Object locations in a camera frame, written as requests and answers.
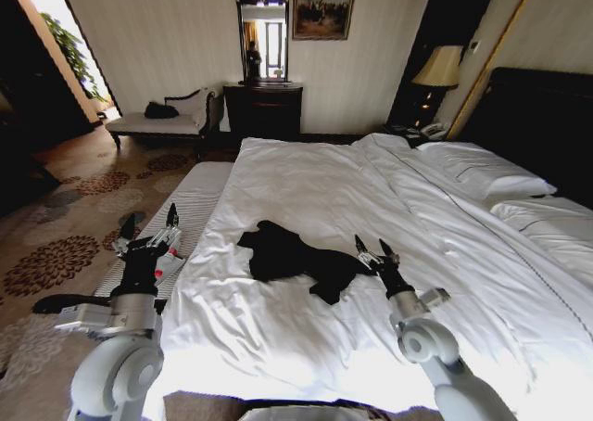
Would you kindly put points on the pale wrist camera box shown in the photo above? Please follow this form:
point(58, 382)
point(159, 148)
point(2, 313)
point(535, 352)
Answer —
point(167, 265)

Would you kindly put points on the cream chaise longue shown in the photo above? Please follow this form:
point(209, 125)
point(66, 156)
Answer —
point(162, 124)

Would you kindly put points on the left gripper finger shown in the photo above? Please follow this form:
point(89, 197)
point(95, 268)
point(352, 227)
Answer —
point(129, 228)
point(172, 217)

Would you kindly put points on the green leafy plant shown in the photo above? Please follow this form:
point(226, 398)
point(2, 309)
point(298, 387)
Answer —
point(69, 45)

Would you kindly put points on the white pillow with dark piping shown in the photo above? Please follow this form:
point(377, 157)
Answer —
point(482, 166)
point(551, 228)

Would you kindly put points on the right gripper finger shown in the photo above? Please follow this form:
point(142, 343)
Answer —
point(362, 250)
point(387, 249)

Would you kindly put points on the person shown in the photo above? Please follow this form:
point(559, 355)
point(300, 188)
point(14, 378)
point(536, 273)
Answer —
point(253, 59)

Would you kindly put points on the black garment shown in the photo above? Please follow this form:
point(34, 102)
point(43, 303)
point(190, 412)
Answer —
point(287, 261)

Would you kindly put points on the dark wooden headboard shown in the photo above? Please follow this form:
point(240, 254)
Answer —
point(537, 124)

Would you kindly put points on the table lamp with cream shade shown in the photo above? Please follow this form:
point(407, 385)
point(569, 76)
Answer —
point(439, 66)

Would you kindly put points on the gold framed painting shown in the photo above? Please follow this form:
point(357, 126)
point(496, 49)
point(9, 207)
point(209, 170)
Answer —
point(324, 6)

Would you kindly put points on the dark wooden dresser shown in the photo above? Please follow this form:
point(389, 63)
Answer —
point(263, 110)

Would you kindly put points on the white desk telephone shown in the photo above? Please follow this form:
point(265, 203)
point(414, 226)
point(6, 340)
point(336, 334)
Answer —
point(434, 130)

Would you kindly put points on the white duvet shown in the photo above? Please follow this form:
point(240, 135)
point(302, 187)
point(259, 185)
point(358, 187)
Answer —
point(352, 198)

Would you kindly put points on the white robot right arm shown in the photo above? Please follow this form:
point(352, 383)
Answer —
point(445, 361)

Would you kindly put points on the dark bedside table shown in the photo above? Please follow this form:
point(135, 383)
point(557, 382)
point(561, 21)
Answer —
point(402, 131)

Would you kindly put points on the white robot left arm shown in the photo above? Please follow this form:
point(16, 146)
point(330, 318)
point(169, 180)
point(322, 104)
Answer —
point(116, 374)

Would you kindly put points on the black bag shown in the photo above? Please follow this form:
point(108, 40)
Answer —
point(160, 110)

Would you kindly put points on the dark framed wall mirror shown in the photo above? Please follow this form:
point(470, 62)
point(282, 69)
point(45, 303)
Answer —
point(264, 31)

